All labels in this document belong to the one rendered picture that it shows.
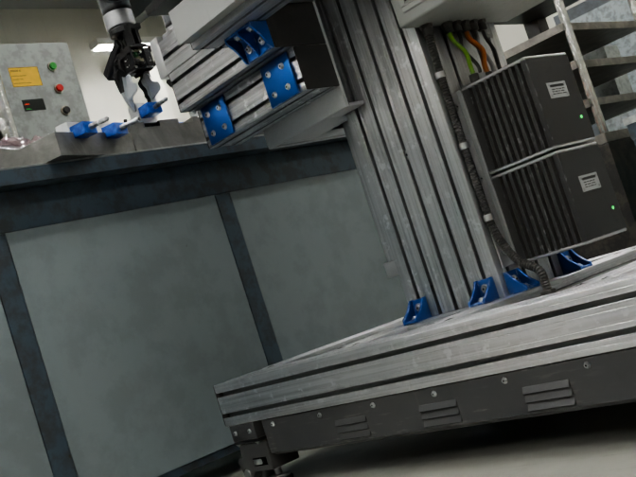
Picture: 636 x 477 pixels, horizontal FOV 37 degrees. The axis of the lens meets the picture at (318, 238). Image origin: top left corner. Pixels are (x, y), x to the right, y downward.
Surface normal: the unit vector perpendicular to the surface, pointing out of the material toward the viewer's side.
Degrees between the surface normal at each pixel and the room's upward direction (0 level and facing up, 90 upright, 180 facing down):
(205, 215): 90
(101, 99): 90
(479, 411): 90
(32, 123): 90
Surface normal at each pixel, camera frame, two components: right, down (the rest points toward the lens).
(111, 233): 0.66, -0.26
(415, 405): -0.72, 0.19
